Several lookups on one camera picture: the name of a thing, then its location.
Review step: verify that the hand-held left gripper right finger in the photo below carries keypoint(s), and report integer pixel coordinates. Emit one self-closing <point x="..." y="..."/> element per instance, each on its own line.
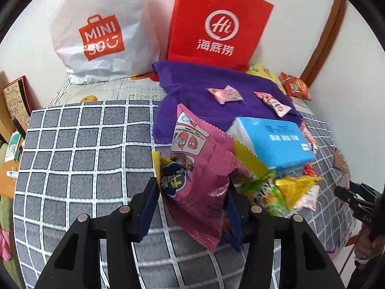
<point x="234" y="218"/>

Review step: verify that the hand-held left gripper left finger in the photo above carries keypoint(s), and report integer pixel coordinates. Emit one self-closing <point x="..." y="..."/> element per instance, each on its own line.
<point x="149" y="213"/>

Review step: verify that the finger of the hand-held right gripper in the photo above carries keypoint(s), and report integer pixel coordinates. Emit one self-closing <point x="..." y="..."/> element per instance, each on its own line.
<point x="346" y="195"/>

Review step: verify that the pink snack bag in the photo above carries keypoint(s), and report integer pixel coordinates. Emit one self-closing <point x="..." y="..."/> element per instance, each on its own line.
<point x="207" y="192"/>

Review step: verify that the yellow packet with purple logo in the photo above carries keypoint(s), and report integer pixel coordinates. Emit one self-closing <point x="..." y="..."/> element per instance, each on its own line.
<point x="158" y="164"/>

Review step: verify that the person's right hand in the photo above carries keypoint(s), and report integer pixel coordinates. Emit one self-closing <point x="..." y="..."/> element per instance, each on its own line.
<point x="364" y="243"/>

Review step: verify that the green snack packet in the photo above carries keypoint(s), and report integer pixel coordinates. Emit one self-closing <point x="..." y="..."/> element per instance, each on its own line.
<point x="264" y="195"/>

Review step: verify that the small red snack packet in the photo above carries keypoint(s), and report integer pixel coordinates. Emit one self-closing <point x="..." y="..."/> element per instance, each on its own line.
<point x="311" y="171"/>

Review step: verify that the golden yellow snack packet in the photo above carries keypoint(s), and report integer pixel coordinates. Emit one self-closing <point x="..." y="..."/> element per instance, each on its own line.
<point x="294" y="186"/>

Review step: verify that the yellow zigzag-edged packet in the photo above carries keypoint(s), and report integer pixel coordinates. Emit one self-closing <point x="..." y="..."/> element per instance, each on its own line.
<point x="249" y="159"/>

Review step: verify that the red and white snack packet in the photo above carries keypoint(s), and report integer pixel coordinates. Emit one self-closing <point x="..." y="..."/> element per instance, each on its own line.
<point x="309" y="137"/>

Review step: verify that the blue tissue pack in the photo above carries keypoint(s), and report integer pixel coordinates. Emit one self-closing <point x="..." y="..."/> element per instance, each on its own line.
<point x="270" y="144"/>

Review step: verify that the grey grid blanket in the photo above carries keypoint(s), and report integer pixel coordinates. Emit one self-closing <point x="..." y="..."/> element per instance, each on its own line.
<point x="75" y="156"/>

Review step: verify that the orange chips bag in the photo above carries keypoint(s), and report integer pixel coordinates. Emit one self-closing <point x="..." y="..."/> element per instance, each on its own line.
<point x="296" y="88"/>

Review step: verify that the pink cartoon bear packet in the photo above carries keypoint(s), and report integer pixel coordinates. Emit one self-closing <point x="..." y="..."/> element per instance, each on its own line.
<point x="272" y="102"/>

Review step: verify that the pale pink candy packet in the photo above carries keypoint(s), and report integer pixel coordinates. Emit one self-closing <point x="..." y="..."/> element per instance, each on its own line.
<point x="225" y="94"/>

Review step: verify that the purple towel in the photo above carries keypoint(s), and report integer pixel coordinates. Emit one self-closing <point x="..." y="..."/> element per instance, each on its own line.
<point x="192" y="78"/>

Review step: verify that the yellow chips bag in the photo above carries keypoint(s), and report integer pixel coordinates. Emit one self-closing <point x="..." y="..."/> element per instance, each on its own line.
<point x="264" y="72"/>

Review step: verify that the white and green box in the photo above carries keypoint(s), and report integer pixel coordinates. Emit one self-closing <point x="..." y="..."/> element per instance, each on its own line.
<point x="15" y="147"/>

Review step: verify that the brown printed box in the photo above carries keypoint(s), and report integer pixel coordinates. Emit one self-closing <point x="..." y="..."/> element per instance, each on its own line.
<point x="18" y="99"/>

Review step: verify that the white plastic shopping bag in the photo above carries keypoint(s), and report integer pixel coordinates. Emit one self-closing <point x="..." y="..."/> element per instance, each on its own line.
<point x="120" y="15"/>

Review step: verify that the red paper bag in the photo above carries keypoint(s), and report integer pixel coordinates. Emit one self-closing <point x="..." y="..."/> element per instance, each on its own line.
<point x="192" y="6"/>

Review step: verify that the brown wooden door frame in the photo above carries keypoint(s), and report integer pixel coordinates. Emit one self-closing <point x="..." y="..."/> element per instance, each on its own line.
<point x="327" y="36"/>

